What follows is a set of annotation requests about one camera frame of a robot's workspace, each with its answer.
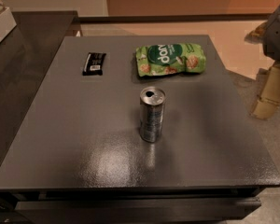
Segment grey cabinet drawer front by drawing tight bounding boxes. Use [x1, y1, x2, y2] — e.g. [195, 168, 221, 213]
[16, 198, 261, 224]

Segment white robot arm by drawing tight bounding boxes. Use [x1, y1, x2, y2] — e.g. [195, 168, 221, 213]
[252, 5, 280, 119]

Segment black rxbar chocolate bar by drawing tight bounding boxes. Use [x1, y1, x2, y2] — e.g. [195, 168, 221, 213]
[82, 52, 105, 76]

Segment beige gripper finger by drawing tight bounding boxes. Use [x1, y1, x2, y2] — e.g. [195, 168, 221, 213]
[251, 62, 280, 119]

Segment dark side counter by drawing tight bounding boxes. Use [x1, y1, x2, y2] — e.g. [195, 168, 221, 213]
[0, 10, 80, 166]

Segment green rice chip bag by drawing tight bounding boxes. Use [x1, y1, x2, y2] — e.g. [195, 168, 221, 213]
[135, 43, 206, 77]

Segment silver drink can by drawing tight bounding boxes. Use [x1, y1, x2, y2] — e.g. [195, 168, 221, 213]
[140, 86, 166, 143]

